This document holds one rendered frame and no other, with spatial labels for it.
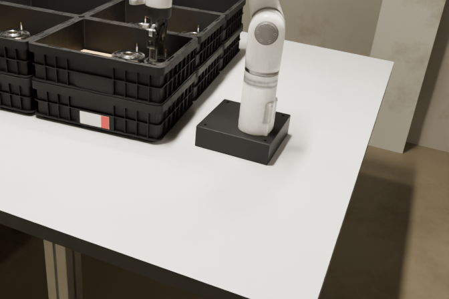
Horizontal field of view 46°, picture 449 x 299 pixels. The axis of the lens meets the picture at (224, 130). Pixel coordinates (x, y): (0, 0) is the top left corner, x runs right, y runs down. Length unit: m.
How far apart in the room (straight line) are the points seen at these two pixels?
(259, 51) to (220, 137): 0.27
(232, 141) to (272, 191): 0.20
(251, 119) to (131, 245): 0.49
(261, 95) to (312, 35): 1.86
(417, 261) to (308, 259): 1.31
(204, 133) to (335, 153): 0.38
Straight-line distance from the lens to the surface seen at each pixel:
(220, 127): 1.45
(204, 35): 1.68
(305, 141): 1.57
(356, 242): 2.39
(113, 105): 1.47
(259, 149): 1.41
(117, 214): 1.21
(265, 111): 1.40
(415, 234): 2.56
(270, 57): 1.34
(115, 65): 1.42
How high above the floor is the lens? 1.42
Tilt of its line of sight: 27 degrees down
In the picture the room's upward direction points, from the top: 6 degrees clockwise
